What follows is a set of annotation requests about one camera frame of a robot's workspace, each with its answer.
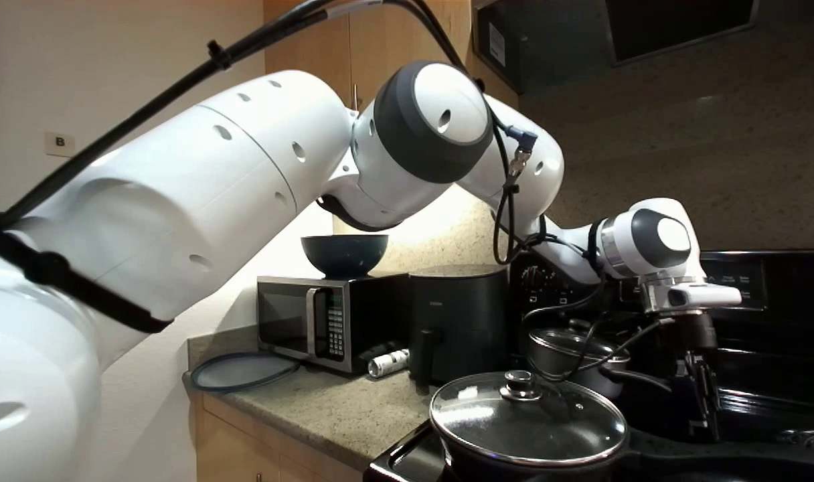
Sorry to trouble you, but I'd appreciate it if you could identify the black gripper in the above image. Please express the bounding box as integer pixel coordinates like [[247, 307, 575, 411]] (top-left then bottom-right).
[[670, 310, 721, 443]]

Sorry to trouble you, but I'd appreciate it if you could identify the black pan with glass lid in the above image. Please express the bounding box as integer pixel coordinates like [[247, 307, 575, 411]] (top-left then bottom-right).
[[429, 369, 814, 482]]

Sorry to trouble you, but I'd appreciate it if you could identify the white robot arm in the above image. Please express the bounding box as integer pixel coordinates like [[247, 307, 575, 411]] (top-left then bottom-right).
[[0, 62, 740, 482]]

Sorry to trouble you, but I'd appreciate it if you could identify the black electric stove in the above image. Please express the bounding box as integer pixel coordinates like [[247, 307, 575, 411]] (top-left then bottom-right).
[[364, 250, 814, 482]]

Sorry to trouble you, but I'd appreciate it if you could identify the blue plate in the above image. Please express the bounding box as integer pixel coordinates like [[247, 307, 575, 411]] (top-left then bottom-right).
[[191, 354, 298, 390]]

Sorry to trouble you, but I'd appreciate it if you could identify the small steel saucepan with lid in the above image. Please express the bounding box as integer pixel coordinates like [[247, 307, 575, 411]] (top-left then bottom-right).
[[526, 330, 670, 396]]

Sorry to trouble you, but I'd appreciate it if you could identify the black air fryer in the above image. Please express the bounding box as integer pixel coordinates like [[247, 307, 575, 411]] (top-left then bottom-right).
[[411, 271, 512, 394]]

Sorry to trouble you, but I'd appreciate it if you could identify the white shaker bottle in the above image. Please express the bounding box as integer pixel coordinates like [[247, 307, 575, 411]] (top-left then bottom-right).
[[368, 348, 411, 380]]

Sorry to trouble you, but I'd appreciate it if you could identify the black range hood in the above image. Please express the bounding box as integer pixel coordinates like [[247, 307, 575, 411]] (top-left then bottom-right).
[[471, 0, 814, 93]]

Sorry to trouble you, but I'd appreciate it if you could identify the stainless steel microwave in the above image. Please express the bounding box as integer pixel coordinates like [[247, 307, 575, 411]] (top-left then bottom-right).
[[258, 277, 411, 374]]

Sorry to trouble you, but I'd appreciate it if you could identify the dark blue bowl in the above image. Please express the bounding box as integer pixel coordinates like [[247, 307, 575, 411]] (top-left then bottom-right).
[[303, 235, 388, 278]]

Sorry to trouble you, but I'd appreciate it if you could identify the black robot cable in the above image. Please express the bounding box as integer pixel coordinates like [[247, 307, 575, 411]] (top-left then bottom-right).
[[0, 0, 552, 337]]

